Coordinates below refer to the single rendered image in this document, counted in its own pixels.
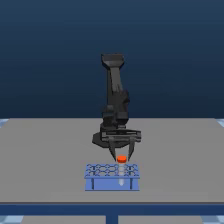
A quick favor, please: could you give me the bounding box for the orange-capped clear centrifuge tube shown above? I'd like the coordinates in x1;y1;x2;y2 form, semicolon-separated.
116;154;128;188

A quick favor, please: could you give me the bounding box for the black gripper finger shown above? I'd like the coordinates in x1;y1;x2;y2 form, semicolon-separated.
127;136;137;159
107;137;118;160

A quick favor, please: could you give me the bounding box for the blue tube rack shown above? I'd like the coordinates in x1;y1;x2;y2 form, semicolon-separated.
84;162;141;192

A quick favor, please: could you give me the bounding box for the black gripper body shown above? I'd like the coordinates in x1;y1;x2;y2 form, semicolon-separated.
99;127;143;140

